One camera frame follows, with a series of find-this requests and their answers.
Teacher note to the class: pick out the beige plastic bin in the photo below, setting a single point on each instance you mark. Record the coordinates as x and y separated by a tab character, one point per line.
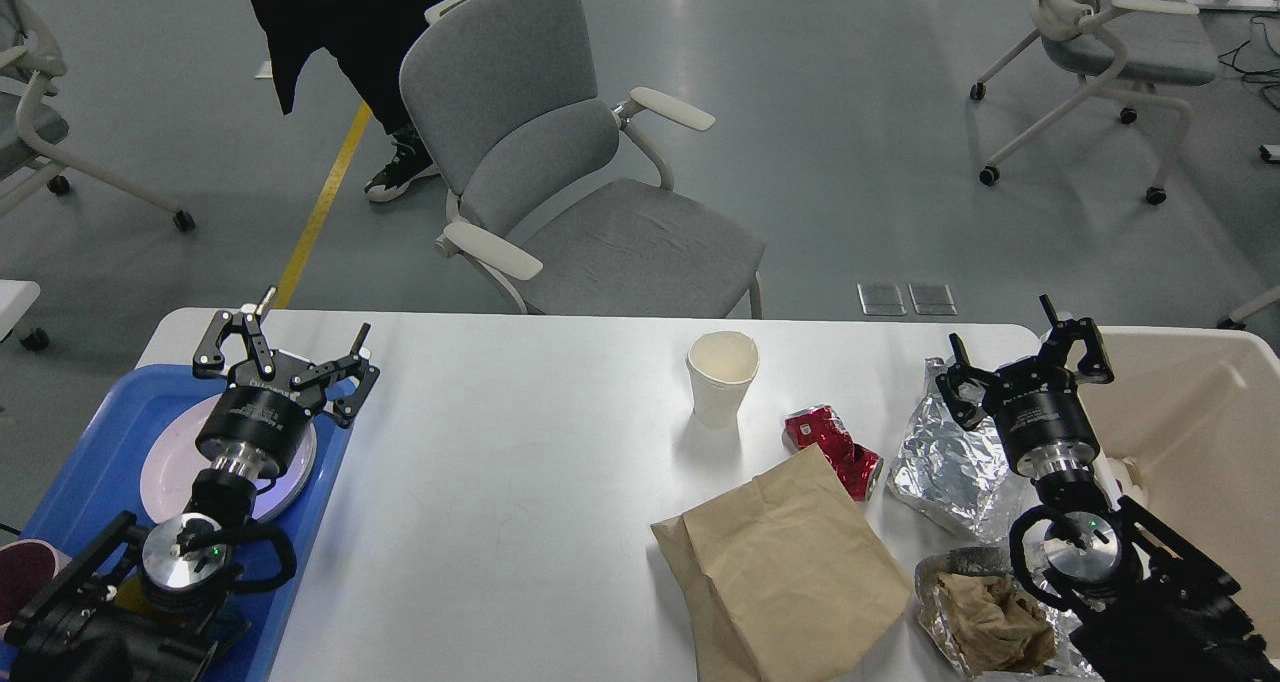
1196	412

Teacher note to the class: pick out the grey office chair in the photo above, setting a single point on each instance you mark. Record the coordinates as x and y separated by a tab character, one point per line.
550	192

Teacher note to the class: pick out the foil with brown napkin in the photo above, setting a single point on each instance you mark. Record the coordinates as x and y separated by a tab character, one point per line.
987	626

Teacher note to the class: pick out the floor outlet plate right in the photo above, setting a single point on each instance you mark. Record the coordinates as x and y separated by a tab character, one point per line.
932	299

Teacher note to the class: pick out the floor outlet plate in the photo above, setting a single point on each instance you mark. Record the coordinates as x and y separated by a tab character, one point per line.
881	300
932	299

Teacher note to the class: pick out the floor outlet plate left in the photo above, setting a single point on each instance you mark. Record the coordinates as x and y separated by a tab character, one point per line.
881	300

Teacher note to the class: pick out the crushed red can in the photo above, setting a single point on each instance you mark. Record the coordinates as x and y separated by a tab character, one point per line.
857	467

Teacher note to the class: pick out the crumpled aluminium foil sheet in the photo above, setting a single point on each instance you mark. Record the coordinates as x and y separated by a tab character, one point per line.
957	479

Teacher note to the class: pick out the white chair background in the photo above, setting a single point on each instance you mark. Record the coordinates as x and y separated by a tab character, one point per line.
1121	50
32	131

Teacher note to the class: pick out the blue plastic tray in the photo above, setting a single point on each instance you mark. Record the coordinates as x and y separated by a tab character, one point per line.
80	462

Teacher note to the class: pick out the person in black clothes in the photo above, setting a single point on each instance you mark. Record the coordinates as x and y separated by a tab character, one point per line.
368	39

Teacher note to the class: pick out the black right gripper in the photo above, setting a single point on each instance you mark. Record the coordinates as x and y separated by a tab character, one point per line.
1035	404

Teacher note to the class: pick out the white paper cup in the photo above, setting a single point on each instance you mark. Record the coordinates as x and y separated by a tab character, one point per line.
721	366

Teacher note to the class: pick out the brown paper bag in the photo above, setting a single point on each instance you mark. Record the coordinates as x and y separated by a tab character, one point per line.
783	577

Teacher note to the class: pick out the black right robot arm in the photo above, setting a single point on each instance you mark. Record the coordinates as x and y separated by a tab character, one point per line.
1149	603

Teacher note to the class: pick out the pink plate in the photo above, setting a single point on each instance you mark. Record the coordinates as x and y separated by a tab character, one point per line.
173	462

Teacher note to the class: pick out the white chair right background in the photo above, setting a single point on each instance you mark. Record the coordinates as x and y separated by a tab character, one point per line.
1121	50

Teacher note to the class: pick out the white chair left background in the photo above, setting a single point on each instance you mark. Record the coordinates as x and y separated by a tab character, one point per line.
32	131

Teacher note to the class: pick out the pink mug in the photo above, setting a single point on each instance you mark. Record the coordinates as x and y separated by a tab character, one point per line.
27	567

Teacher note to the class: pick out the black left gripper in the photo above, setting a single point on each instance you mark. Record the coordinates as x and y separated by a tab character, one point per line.
258	424

